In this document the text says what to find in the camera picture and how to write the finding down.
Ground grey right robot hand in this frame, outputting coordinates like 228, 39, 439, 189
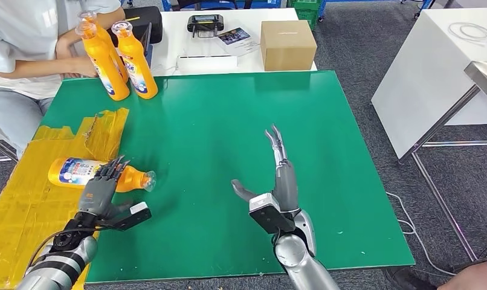
230, 124, 300, 214

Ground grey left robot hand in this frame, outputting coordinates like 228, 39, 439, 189
77, 155, 135, 222

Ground orange detergent bottle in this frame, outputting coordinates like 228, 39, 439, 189
77, 10, 129, 84
48, 157, 158, 194
111, 21, 159, 100
75, 22, 131, 102

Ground yellow taped cardboard sheet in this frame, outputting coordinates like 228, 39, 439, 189
0, 107, 130, 290

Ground brown cardboard box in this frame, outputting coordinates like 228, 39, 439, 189
260, 20, 318, 72

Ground white flat box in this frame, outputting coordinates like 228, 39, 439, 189
175, 55, 238, 76

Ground dark blue tablet folio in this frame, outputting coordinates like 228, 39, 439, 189
141, 22, 154, 67

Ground printed booklet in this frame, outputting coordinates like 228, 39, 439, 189
216, 27, 261, 57

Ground white desk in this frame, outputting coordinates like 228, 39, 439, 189
147, 8, 318, 79

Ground person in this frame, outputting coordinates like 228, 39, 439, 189
383, 257, 487, 290
0, 0, 126, 161

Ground green plastic crate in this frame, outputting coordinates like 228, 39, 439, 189
286, 0, 323, 30

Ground black carry case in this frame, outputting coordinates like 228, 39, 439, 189
107, 5, 163, 48

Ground white square table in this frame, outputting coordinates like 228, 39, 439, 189
370, 7, 487, 160

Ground black remote controller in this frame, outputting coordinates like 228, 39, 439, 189
187, 14, 225, 39

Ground black office chair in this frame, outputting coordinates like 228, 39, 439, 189
176, 0, 240, 10

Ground blue trolley leg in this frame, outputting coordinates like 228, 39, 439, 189
414, 0, 433, 19

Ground stainless steel table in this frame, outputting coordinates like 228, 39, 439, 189
398, 60, 487, 262

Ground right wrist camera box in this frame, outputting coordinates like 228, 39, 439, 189
248, 193, 297, 236

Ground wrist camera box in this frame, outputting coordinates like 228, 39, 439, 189
248, 193, 297, 236
94, 201, 153, 233

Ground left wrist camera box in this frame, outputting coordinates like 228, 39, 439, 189
94, 201, 153, 233

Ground metal stool frame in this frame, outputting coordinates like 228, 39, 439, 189
0, 135, 19, 164

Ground white floor cable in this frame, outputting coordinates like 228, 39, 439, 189
385, 192, 459, 276

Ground coiled clear cable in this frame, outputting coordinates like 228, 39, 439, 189
447, 22, 487, 47

